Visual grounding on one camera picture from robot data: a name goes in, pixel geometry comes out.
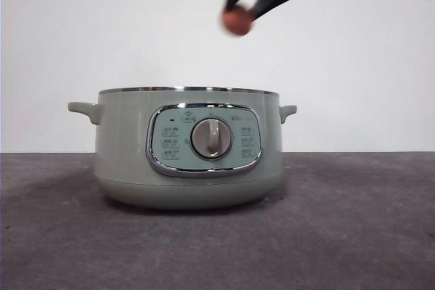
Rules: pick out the sage green electric cooking pot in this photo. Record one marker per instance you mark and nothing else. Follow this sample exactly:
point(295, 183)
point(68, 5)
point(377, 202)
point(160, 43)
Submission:
point(122, 140)

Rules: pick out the brown egg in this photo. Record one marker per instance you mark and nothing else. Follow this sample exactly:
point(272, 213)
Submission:
point(238, 21)

